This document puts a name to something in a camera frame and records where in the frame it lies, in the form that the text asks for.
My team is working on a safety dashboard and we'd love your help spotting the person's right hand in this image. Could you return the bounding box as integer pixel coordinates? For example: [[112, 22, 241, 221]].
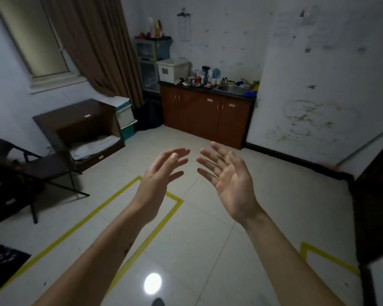
[[196, 142, 262, 225]]

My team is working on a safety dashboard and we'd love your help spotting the person's left hand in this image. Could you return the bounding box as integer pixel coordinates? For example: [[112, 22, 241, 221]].
[[131, 147, 191, 225]]

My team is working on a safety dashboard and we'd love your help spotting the white plastic storage bin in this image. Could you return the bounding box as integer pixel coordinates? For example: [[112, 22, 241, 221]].
[[157, 58, 192, 85]]

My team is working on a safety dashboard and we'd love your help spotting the person's left forearm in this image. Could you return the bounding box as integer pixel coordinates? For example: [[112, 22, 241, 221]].
[[33, 200, 166, 306]]

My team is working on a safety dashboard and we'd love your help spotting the person's right forearm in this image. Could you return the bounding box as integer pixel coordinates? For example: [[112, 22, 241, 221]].
[[234, 207, 347, 306]]

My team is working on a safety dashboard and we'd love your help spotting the white folded bedding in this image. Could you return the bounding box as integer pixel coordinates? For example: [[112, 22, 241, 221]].
[[70, 136, 121, 162]]

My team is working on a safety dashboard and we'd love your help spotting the brown base cabinet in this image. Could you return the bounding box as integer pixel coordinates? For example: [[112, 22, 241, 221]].
[[160, 85, 254, 150]]

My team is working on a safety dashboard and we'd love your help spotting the steel sink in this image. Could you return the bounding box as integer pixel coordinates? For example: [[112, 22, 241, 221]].
[[216, 84, 249, 96]]

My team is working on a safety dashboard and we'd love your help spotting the black table countertop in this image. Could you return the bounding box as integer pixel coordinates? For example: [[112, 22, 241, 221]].
[[158, 80, 257, 102]]

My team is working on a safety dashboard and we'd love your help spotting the black folding chair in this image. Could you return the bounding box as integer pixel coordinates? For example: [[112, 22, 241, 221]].
[[0, 136, 91, 224]]

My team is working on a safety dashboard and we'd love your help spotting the dark wooden door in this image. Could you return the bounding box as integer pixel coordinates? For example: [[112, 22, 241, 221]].
[[349, 144, 383, 306]]

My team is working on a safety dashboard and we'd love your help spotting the black drawer unit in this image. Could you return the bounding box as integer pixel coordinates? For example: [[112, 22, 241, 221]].
[[0, 162, 32, 230]]

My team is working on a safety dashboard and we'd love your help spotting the black patterned floor mat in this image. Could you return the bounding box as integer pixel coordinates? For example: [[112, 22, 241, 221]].
[[0, 234, 31, 298]]

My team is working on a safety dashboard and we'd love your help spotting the clear wall hook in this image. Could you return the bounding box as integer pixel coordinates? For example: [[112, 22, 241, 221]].
[[298, 5, 320, 26]]

